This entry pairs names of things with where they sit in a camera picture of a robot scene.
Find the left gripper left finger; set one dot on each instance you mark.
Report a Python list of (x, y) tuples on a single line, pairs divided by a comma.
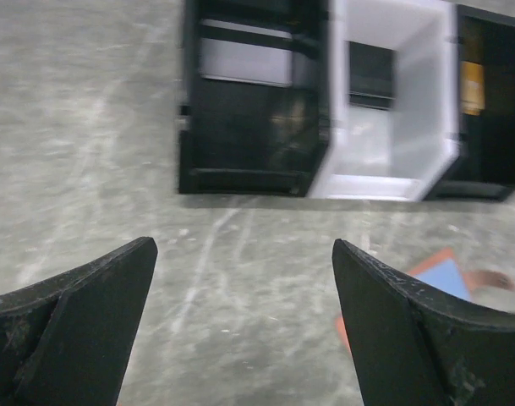
[(67, 340)]

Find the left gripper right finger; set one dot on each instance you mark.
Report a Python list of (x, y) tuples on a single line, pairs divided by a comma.
[(413, 344)]

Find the orange leather card holder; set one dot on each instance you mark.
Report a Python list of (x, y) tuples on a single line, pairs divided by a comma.
[(442, 271)]

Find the black white three-compartment tray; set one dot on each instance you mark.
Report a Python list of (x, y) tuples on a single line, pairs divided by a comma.
[(306, 139)]

